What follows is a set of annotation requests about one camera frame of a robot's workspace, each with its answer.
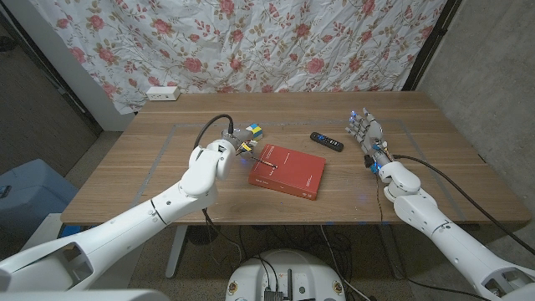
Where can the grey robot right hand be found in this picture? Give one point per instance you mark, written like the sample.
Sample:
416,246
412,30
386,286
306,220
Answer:
372,134

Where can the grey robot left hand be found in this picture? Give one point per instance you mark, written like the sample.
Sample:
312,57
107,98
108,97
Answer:
242,136

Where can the black mechanical pencil yellow label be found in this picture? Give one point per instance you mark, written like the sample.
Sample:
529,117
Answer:
265,162

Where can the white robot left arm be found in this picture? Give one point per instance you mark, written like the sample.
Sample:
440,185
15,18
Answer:
125,226

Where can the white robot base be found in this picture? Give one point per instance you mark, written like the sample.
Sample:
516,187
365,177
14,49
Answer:
284,271

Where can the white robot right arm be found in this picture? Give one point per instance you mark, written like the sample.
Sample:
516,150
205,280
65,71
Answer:
443,234

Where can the small colourful Rubik's cube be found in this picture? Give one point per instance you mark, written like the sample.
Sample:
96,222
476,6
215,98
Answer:
256,130

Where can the black TV remote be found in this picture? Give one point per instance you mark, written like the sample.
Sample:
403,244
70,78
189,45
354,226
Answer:
327,141

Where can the red hardcover book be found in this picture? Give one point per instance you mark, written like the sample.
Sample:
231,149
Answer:
292,173

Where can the white power strip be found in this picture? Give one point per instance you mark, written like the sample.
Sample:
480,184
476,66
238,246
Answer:
163,93

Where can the floral rose backdrop cloth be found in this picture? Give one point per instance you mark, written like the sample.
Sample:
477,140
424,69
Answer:
251,42

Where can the black backdrop stand pole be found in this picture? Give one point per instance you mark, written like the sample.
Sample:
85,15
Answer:
430,42

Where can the black round floor fan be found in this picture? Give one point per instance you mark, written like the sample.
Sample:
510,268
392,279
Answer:
196,236

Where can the grey metal table leg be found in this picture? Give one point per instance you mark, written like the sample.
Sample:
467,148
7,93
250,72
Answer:
392,255
175,255

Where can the blue foot pedal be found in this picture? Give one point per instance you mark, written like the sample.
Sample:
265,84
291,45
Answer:
70,231

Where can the blue plastic bin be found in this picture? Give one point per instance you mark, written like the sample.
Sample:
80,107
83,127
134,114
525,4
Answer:
33,196

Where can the white low platform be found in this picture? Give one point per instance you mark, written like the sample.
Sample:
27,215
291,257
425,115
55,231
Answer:
42,234

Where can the white robot torso edge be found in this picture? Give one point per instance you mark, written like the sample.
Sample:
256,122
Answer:
83,296

